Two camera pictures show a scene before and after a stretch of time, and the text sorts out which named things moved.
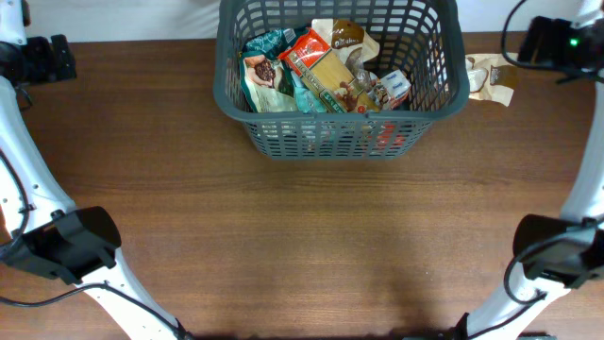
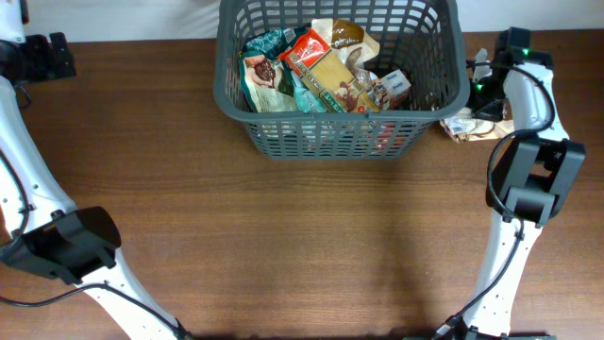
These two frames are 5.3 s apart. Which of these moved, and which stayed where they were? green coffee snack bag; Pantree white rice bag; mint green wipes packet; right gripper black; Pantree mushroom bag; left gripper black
Moved: right gripper black; Pantree white rice bag
Stayed: left gripper black; Pantree mushroom bag; mint green wipes packet; green coffee snack bag
